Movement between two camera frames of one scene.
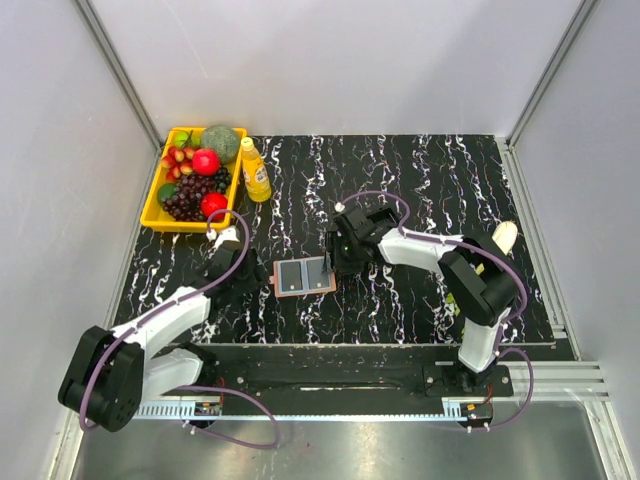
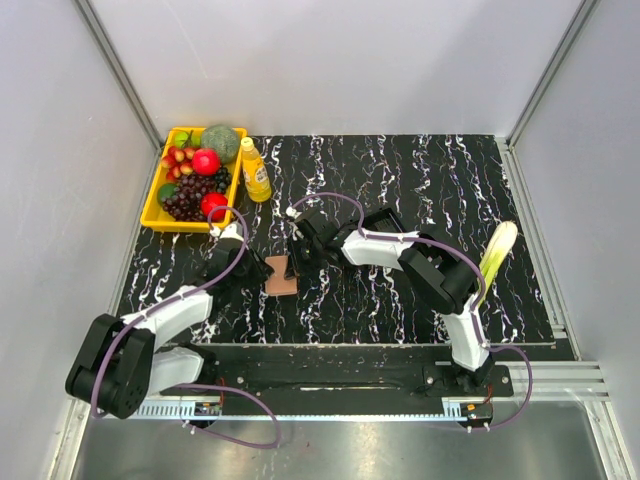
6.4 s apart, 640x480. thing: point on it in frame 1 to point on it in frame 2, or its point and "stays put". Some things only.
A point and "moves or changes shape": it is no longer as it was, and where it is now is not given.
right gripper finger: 329,244 to 292,269
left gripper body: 251,278 stays put
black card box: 385,216 stays put
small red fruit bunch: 178,160 stays put
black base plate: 335,373 stays put
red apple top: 205,162 stays put
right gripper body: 345,255 to 309,251
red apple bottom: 211,202 stays put
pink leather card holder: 301,276 moves or changes shape
